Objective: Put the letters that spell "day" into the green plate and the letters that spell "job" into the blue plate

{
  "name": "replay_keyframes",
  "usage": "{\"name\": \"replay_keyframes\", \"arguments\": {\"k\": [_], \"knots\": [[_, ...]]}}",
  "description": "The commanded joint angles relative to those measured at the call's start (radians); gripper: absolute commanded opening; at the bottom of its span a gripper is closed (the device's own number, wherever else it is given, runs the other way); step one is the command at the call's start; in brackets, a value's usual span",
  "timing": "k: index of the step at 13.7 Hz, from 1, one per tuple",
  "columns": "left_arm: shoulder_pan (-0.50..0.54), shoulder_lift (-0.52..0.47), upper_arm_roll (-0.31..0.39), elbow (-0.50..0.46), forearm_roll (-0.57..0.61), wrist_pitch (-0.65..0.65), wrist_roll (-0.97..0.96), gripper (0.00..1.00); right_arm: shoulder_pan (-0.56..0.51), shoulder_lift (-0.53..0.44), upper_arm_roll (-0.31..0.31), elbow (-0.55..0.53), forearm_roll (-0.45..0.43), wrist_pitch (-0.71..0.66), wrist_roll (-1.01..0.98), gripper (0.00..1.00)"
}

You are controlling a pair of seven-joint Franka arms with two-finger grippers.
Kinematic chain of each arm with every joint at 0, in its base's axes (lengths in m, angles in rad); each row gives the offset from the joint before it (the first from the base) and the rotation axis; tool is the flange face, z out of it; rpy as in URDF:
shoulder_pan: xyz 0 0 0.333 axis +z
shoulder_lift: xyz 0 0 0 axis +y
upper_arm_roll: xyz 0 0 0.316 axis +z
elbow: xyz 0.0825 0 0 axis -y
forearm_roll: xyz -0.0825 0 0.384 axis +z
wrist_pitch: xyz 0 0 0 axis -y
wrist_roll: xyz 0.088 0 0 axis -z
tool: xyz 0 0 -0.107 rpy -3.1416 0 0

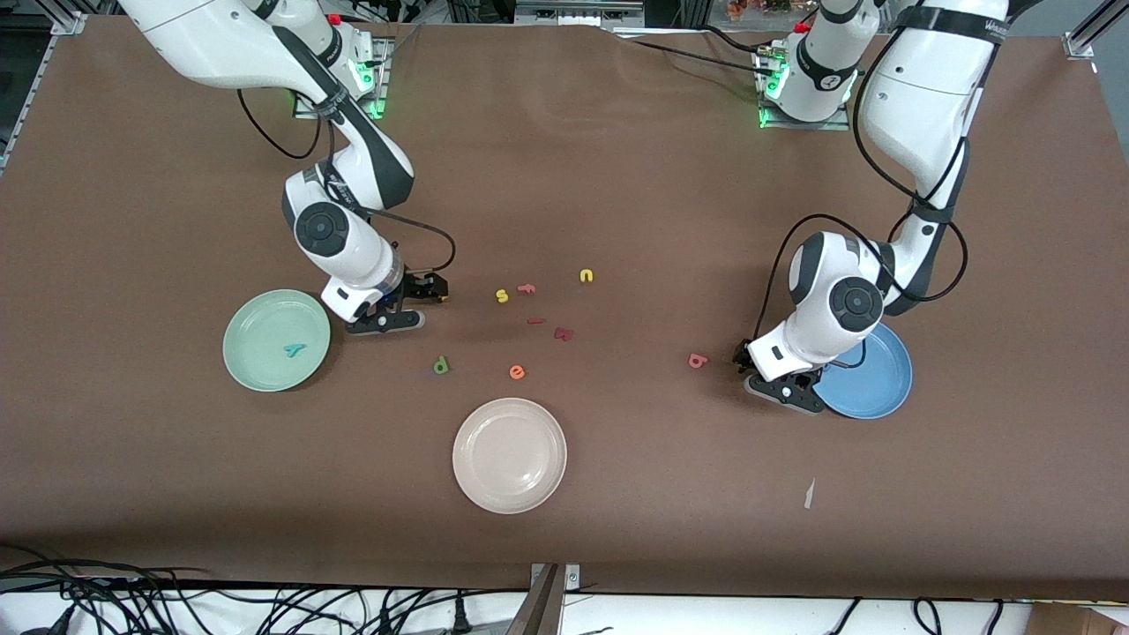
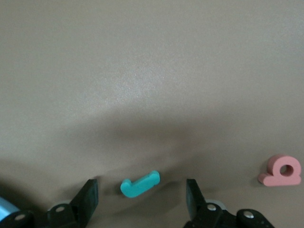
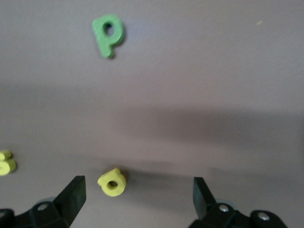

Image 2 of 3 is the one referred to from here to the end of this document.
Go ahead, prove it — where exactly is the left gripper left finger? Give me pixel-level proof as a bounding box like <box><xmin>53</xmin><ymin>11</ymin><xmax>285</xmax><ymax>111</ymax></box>
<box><xmin>47</xmin><ymin>179</ymin><xmax>99</xmax><ymax>228</ymax></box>

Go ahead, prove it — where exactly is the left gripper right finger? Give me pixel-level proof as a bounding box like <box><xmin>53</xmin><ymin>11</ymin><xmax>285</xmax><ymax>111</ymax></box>
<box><xmin>184</xmin><ymin>179</ymin><xmax>230</xmax><ymax>228</ymax></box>

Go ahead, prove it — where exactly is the teal foam letter r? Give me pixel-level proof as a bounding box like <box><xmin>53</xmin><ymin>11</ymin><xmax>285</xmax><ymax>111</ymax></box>
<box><xmin>120</xmin><ymin>170</ymin><xmax>161</xmax><ymax>199</ymax></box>

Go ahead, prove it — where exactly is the pink foam letter b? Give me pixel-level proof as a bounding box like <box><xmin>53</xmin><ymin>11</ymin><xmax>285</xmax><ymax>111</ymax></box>
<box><xmin>258</xmin><ymin>154</ymin><xmax>302</xmax><ymax>187</ymax></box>

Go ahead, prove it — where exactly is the blue plate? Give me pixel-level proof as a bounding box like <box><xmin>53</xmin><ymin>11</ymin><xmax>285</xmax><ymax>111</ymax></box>
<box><xmin>0</xmin><ymin>196</ymin><xmax>20</xmax><ymax>216</ymax></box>

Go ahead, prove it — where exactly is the brown table cover sheet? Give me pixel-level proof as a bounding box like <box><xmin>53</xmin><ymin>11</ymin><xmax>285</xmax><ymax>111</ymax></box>
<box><xmin>0</xmin><ymin>0</ymin><xmax>304</xmax><ymax>228</ymax></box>

